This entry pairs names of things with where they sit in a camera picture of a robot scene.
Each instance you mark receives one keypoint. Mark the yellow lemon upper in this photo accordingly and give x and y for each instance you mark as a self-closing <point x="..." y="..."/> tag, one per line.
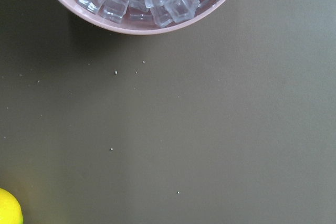
<point x="11" y="211"/>

